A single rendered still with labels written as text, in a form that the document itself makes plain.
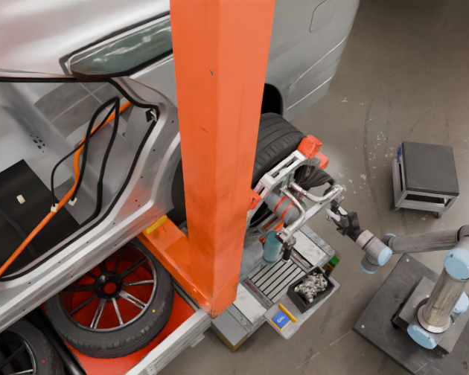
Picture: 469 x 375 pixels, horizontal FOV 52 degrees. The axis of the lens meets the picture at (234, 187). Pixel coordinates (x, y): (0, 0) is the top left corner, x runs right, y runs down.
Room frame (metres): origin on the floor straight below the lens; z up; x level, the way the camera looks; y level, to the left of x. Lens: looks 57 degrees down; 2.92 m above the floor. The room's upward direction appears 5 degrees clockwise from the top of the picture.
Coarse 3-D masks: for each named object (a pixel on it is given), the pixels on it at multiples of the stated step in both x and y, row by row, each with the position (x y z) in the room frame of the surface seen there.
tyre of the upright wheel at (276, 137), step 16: (272, 112) 1.64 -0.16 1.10; (272, 128) 1.49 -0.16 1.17; (288, 128) 1.53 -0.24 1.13; (256, 144) 1.38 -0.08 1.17; (272, 144) 1.38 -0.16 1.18; (288, 144) 1.40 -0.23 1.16; (256, 160) 1.30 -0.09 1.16; (272, 160) 1.32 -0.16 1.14; (256, 176) 1.24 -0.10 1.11; (256, 224) 1.29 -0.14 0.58
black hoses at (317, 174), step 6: (318, 168) 1.37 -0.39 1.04; (312, 174) 1.34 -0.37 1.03; (318, 174) 1.33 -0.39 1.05; (324, 174) 1.33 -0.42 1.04; (306, 180) 1.32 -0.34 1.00; (312, 180) 1.31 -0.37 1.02; (318, 180) 1.31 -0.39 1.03; (324, 180) 1.31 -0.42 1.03; (330, 180) 1.31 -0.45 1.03; (300, 186) 1.30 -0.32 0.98; (306, 186) 1.29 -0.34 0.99; (312, 186) 1.29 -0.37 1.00
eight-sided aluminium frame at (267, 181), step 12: (288, 156) 1.36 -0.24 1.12; (300, 156) 1.37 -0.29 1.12; (276, 168) 1.29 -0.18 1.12; (288, 168) 1.30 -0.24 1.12; (312, 168) 1.46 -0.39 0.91; (264, 180) 1.22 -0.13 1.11; (276, 180) 1.23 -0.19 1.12; (300, 180) 1.49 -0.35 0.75; (264, 192) 1.18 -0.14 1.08; (276, 216) 1.35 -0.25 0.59; (252, 228) 1.22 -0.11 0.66; (252, 240) 1.15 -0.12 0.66
